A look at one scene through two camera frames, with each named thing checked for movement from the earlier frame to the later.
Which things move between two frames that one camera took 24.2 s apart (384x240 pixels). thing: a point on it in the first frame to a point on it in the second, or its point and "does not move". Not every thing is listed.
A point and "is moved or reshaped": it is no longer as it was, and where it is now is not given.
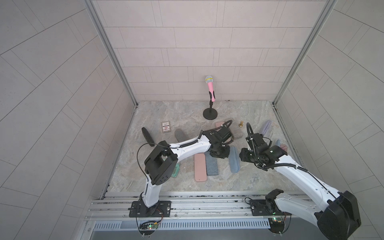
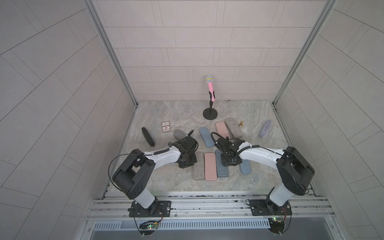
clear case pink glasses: x=282 y=146 is moved or reshaped
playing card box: x=166 y=127 does not move
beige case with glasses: x=180 y=135 does not move
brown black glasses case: x=148 y=137 does not move
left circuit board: x=149 y=225 does not move
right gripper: x=242 y=155 to x=233 y=163
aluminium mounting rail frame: x=185 y=206 does not move
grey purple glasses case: x=266 y=127 does not move
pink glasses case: x=200 y=173 to x=210 y=167
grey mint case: x=211 y=164 to x=222 y=171
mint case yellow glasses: x=176 y=170 to x=198 y=168
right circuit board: x=276 y=224 does not move
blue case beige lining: x=234 y=159 is moved or reshaped
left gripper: x=224 y=154 to x=193 y=155
